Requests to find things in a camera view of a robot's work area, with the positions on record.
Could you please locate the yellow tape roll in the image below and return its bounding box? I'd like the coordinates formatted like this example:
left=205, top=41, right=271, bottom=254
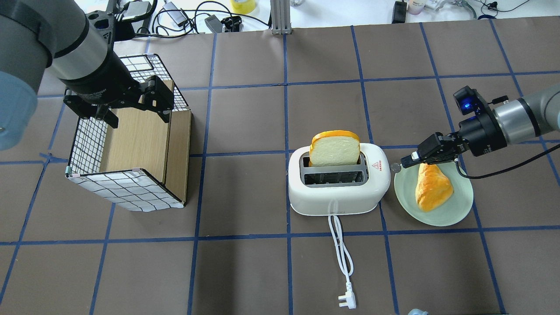
left=230, top=0, right=256, bottom=15

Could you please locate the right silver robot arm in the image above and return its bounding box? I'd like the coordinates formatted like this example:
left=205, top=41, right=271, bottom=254
left=400, top=84, right=559, bottom=168

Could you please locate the white paper cup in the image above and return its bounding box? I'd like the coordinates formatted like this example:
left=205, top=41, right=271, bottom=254
left=407, top=0, right=427, bottom=15

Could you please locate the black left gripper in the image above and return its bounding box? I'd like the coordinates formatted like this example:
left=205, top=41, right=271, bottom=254
left=62, top=52, right=174, bottom=128

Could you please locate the white two-slot toaster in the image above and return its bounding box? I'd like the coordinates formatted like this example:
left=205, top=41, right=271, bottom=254
left=287, top=143, right=391, bottom=217

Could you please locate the black power adapter brick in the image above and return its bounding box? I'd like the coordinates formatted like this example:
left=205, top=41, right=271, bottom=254
left=391, top=0, right=407, bottom=24

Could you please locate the toast slice in toaster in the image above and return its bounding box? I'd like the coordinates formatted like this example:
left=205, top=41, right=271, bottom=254
left=309, top=130, right=361, bottom=167

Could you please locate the white toaster power cable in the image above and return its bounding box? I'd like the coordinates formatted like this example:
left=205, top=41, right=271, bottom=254
left=328, top=199, right=357, bottom=310

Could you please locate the wire basket with wooden shelf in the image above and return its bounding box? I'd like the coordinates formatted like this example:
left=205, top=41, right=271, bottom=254
left=65, top=54, right=192, bottom=212

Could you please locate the aluminium frame post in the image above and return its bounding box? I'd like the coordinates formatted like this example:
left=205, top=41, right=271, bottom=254
left=270, top=0, right=292, bottom=35

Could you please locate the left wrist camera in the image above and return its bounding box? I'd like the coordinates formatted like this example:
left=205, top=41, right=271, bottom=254
left=85, top=10, right=126, bottom=47

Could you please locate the light green plate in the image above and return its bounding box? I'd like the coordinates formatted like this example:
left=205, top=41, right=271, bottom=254
left=394, top=163, right=473, bottom=227

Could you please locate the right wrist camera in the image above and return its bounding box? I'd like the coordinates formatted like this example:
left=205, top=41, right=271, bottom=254
left=453, top=86, right=490, bottom=116

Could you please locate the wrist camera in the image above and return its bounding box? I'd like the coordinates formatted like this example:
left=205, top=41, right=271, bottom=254
left=85, top=10, right=126, bottom=47
left=453, top=86, right=490, bottom=116

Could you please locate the yellow bread piece on plate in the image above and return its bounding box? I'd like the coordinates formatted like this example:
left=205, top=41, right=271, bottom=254
left=415, top=164, right=454, bottom=213

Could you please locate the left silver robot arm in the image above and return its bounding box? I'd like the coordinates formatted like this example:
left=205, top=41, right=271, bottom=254
left=0, top=0, right=174, bottom=150

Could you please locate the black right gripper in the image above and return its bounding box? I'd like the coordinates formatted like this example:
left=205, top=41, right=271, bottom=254
left=401, top=113, right=507, bottom=169

